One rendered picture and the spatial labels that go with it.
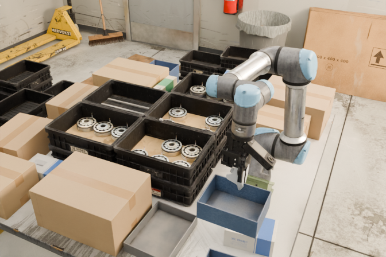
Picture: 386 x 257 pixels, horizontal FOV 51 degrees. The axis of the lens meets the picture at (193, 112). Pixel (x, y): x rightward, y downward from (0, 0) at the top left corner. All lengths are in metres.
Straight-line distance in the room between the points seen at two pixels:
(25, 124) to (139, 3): 3.40
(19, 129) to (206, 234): 1.12
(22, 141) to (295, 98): 1.33
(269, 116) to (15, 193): 1.34
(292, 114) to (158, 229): 0.75
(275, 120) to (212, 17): 2.95
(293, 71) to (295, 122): 0.24
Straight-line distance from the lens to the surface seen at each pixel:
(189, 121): 2.25
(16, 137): 2.23
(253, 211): 1.38
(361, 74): 4.56
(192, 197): 1.90
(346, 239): 2.90
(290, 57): 1.63
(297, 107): 1.72
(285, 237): 1.83
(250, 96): 1.19
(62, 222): 1.80
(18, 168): 2.01
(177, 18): 5.21
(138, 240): 1.78
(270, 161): 1.29
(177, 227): 1.82
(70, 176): 1.82
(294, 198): 2.01
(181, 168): 1.76
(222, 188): 1.43
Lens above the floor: 2.03
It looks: 31 degrees down
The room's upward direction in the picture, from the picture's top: 1 degrees clockwise
